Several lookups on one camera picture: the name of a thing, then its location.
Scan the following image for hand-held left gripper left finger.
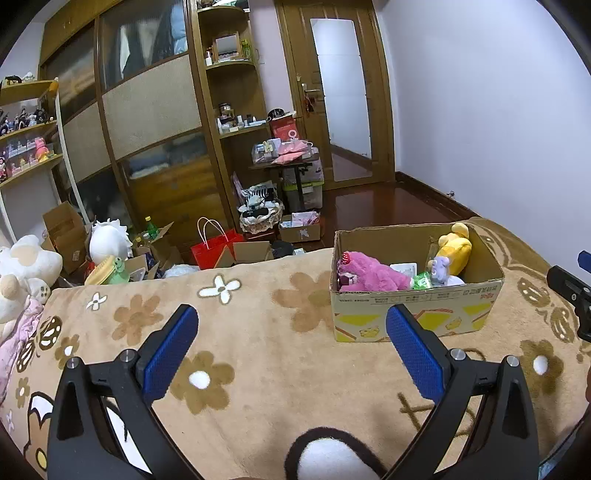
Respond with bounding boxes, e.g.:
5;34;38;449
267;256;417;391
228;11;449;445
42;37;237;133
46;304;200;480

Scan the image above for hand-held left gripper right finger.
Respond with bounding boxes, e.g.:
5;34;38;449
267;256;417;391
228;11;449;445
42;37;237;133
386;304;540;480

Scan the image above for cardboard box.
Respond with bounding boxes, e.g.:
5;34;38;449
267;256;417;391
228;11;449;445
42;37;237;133
329;222;505;343

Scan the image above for small purple plush toy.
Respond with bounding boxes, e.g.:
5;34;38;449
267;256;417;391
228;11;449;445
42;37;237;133
427;257;451;283

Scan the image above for pink bear plush toy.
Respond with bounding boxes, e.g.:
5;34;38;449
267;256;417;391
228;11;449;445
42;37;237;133
337;250;415;292

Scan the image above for yellow plush toy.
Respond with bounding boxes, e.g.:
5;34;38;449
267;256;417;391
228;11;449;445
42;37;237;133
436;222;473;278

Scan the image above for green yellow frog plush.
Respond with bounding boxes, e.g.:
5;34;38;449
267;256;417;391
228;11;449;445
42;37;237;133
84;255;131;286

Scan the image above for beige flower print blanket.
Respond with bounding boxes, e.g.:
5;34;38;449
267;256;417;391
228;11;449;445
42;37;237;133
0;217;591;480

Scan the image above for cardboard carton with bottles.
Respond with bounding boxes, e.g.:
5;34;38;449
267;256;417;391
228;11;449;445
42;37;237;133
134;222;183;273

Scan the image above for red gift bag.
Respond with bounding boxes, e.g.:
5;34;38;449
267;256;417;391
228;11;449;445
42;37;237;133
191;217;245;271

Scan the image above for white round plush toy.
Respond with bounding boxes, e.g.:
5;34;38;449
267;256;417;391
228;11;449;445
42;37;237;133
89;218;132;264

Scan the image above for flat open cardboard carton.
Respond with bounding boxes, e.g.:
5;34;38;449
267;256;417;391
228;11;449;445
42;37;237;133
213;241;275;268

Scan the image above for pink cloth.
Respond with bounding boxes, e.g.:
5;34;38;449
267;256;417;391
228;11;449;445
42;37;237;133
0;295;44;384

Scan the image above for lace trimmed basket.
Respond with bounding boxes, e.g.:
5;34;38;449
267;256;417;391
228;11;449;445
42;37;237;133
239;200;284;234

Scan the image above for open brown cardboard carton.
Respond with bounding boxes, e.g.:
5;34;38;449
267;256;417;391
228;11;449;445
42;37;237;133
42;202;90;275

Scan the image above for small carton with packets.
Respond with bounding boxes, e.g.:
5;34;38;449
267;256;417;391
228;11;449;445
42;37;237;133
278;211;321;244

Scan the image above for large cream plush toy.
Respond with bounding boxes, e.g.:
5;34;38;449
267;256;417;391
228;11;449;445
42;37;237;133
0;234;63;324

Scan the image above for zebra plush toy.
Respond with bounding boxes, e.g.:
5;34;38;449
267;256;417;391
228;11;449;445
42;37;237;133
242;184;278;210

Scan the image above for clear plastic storage bin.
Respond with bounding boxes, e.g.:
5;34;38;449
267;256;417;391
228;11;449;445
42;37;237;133
281;161;324;210

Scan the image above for small dark folding table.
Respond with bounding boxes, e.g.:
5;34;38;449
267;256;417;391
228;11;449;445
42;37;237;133
252;154;324;213

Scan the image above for wooden corner shelf unit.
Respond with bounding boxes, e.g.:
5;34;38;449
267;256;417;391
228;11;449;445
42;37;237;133
189;0;278;232

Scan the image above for pink cloth packets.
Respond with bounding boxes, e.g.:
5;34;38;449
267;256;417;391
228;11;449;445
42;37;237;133
270;141;308;164

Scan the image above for row of small figurines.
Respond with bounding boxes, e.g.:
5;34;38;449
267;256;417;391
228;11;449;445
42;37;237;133
0;104;58;181

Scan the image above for red paper bag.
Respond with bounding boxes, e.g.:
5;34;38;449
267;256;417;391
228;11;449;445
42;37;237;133
270;117;298;141

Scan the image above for wooden wardrobe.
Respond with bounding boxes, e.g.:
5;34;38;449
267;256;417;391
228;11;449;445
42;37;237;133
39;0;232;250

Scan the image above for wooden display shelf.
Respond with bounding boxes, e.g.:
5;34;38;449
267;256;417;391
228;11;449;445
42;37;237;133
0;78;88;241

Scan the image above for wooden framed mirror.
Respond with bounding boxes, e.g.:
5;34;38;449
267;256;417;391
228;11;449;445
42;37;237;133
213;31;242;61

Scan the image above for wooden door with glass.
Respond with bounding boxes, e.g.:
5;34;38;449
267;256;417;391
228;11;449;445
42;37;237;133
276;0;397;188

